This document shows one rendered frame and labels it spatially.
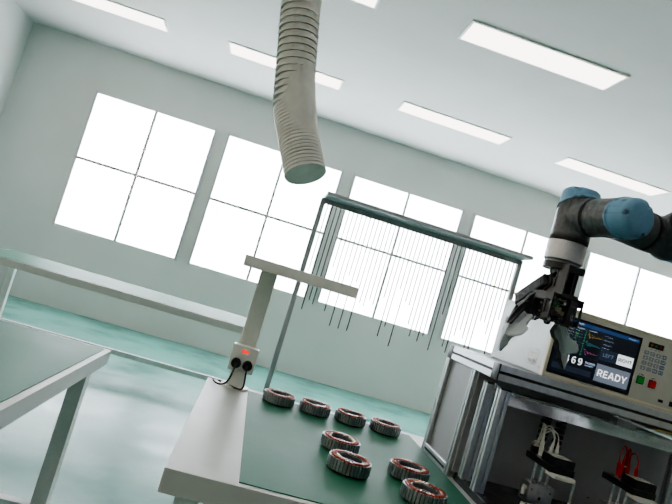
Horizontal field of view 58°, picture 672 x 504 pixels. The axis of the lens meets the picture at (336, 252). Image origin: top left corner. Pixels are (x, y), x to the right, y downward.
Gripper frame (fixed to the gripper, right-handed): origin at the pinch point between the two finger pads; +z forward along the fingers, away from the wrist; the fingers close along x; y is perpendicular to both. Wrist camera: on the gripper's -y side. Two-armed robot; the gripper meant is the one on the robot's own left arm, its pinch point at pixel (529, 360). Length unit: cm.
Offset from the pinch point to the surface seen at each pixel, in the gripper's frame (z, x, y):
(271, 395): 37, -27, -96
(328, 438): 37, -17, -55
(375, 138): -211, 133, -661
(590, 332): -12, 44, -40
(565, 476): 27, 41, -32
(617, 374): -3, 55, -39
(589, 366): -2, 46, -40
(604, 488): 31, 69, -49
